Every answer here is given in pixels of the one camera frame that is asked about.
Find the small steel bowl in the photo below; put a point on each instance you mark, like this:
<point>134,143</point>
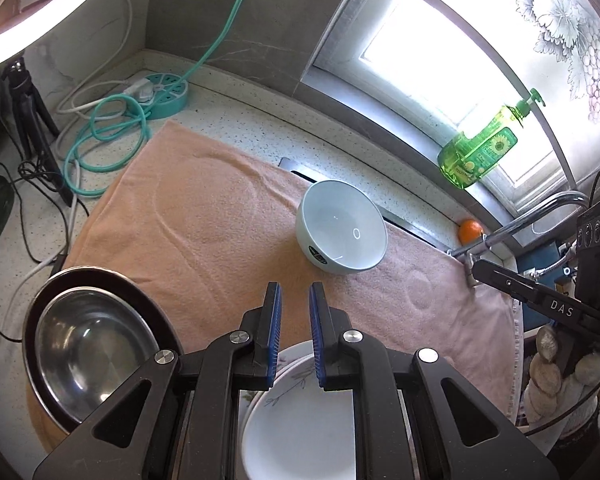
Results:
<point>90,345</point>

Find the white window frame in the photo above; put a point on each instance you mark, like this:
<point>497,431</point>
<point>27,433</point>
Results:
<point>420,60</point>

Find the black tripod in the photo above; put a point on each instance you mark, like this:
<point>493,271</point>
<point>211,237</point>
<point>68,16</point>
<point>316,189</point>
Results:
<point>35,110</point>

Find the white plate grey leaf print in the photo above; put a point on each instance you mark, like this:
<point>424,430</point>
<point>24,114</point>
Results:
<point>295,435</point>

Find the round teal power strip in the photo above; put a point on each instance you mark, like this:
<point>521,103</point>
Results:
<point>170,87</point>

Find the pink towel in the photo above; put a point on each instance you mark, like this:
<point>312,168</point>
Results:
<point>205,210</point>

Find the light blue ceramic bowl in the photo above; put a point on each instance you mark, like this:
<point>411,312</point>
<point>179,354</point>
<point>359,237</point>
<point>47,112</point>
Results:
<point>340,230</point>

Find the orange fruit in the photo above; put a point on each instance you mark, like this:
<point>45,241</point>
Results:
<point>470,230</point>

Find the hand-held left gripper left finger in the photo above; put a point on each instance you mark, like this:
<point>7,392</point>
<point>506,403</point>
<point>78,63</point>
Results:
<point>274,340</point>

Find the person's right hand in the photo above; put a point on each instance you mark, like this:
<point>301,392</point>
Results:
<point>545,380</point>

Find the grape print roller blind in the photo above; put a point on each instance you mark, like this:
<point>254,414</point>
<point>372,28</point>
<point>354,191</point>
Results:
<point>555,10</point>

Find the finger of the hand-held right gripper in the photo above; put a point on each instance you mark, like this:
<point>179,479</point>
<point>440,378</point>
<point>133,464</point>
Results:
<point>510,280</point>

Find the chrome kitchen faucet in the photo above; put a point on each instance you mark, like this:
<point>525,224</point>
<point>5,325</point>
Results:
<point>510,230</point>

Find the large steel bowl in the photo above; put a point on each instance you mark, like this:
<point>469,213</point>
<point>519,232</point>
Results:
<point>145,305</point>

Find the green dish soap bottle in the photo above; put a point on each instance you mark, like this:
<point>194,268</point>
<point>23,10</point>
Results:
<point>480,150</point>

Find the large pink floral plate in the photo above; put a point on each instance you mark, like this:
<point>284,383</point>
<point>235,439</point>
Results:
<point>285,360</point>

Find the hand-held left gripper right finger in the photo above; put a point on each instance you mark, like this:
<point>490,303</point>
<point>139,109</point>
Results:
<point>316,345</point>

